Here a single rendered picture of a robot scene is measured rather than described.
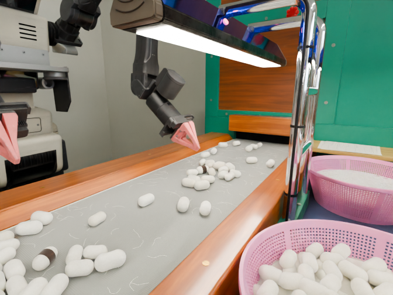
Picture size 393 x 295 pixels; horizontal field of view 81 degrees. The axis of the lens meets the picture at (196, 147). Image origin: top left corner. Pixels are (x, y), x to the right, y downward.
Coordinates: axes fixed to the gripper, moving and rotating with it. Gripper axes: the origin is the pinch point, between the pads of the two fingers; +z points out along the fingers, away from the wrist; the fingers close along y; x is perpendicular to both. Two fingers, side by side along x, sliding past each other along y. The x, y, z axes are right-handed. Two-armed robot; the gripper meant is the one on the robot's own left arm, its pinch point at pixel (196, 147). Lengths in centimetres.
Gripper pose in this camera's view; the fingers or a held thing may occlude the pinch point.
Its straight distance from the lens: 62.8
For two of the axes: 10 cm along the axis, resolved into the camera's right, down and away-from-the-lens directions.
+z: 6.4, 7.3, -2.4
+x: -5.4, 6.5, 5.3
